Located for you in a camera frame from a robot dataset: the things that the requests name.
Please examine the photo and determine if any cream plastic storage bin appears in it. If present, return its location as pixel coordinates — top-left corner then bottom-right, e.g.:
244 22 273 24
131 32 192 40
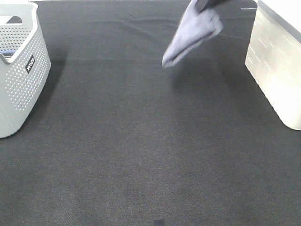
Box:
245 0 301 130

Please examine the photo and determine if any grey-blue towel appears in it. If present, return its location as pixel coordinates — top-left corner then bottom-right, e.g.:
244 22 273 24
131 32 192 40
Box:
162 0 223 68

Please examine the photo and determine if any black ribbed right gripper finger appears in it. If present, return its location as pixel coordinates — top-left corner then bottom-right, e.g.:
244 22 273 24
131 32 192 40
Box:
195 0 228 12

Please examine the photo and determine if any grey perforated laundry basket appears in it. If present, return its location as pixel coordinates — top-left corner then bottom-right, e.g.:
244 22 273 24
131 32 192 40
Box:
0 0 51 138

